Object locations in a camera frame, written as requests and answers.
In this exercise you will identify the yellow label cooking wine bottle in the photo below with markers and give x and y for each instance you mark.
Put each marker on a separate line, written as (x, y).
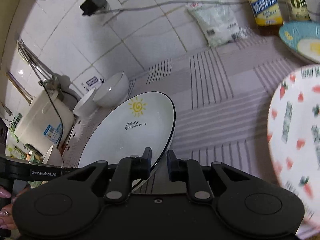
(266, 12)

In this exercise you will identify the black power adapter plug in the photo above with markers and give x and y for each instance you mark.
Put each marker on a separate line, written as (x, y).
(89, 7)

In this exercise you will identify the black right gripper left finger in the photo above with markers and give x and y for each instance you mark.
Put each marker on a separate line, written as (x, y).
(129, 169)

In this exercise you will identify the white strawberry pattern plate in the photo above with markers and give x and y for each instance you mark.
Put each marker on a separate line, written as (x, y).
(293, 137)

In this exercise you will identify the left hand with pink nails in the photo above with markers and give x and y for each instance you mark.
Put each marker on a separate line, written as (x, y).
(7, 221)

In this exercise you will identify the clear vinegar bottle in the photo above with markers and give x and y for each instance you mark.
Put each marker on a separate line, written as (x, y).
(298, 10)

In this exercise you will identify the white plate with sun drawing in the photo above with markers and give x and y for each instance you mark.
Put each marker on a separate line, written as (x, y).
(145, 120)

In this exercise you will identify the blue wall sticker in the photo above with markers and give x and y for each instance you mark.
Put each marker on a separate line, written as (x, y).
(94, 82)

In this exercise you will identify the blue fried egg plate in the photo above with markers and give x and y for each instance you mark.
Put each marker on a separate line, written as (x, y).
(302, 38)

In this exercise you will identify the white ribbed bowl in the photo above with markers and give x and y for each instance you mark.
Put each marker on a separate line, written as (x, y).
(112, 91)
(86, 106)

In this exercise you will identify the white rice cooker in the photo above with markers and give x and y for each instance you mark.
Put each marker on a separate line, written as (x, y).
(47, 123)

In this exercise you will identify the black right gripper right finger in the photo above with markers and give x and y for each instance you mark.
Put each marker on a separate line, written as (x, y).
(190, 172)

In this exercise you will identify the white salt bag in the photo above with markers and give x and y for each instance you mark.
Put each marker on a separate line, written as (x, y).
(216, 20)

